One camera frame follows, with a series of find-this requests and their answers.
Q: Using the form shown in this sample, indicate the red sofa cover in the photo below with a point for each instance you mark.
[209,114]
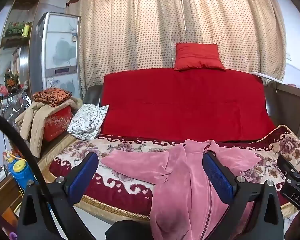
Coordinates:
[177,105]

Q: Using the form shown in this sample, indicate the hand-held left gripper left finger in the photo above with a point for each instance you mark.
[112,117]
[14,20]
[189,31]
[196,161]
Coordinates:
[83,177]

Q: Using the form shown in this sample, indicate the blue container yellow lid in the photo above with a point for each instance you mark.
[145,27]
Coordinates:
[21,173]

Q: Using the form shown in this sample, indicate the white board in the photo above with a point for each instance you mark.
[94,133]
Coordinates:
[265,76]

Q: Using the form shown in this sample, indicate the orange black patterned cloth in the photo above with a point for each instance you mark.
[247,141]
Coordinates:
[51,96]

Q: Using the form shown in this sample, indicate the dotted beige curtain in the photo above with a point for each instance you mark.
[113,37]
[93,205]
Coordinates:
[140,30]

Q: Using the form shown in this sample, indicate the flower decoration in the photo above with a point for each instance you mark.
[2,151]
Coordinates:
[11,80]

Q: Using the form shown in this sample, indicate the dark cloth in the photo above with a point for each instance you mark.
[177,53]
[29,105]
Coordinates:
[127,230]

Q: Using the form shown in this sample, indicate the red cushion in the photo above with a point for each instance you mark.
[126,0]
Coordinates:
[197,56]

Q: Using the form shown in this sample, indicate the dark leather sofa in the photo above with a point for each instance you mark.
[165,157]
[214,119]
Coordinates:
[92,95]

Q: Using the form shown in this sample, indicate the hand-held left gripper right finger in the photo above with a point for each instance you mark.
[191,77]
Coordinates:
[217,177]

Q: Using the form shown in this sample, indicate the small white box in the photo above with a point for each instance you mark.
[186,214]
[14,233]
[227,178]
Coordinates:
[0,174]

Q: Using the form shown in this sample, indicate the floral plush blanket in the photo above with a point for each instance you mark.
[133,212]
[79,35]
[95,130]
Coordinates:
[85,150]

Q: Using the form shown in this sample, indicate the wooden side table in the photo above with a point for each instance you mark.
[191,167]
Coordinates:
[3,197]

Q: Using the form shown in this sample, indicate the beige coat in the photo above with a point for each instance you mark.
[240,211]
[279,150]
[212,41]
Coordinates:
[32,122]

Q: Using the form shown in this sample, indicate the white black patterned pillow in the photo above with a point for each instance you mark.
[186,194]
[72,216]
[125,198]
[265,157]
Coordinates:
[87,120]

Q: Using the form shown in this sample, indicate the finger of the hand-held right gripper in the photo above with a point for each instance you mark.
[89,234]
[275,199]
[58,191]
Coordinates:
[293,195]

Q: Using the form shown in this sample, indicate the wall socket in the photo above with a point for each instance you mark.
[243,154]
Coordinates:
[289,56]

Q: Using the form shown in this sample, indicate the silver foil wrapping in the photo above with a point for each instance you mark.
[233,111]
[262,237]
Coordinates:
[16,108]

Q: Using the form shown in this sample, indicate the yellow bottle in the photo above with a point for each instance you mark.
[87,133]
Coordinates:
[26,29]

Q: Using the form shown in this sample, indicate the red cardboard box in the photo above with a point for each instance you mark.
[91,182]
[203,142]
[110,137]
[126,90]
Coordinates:
[57,125]

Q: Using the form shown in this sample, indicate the wooden display cabinet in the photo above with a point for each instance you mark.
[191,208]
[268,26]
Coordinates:
[20,7]

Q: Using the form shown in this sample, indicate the pink fleece jacket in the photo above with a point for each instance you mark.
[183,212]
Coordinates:
[185,180]

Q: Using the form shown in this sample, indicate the green ornament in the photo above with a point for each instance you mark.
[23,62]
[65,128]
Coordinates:
[13,28]

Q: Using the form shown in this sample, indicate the standing air conditioner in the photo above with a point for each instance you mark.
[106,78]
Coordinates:
[60,50]

